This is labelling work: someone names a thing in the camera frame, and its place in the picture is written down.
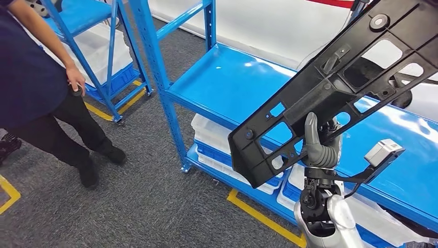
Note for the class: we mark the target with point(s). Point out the black plastic car part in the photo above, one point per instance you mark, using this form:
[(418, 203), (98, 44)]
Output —
[(417, 226)]

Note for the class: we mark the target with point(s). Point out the black handheld device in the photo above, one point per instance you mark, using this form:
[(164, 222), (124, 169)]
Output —
[(78, 93)]

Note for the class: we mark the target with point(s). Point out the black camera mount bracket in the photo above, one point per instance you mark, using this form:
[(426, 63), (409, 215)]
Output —
[(359, 178)]

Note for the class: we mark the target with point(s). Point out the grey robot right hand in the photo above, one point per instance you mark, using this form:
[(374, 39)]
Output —
[(321, 154)]

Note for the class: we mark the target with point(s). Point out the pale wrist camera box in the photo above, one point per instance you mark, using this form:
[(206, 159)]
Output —
[(383, 152)]

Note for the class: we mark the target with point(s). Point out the white car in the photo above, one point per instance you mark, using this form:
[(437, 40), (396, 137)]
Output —
[(256, 27)]

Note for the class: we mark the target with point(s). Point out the white plastic crate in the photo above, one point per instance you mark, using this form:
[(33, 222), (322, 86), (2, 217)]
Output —
[(208, 131), (376, 219), (99, 51), (285, 202), (219, 169)]

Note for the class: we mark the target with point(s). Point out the black plastic plate frame part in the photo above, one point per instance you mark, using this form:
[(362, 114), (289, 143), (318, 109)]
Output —
[(308, 95)]

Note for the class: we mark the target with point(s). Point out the person's hand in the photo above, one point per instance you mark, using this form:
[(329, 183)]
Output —
[(76, 78)]

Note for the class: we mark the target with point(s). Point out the person's forearm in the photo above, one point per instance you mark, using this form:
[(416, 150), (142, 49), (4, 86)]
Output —
[(44, 34)]

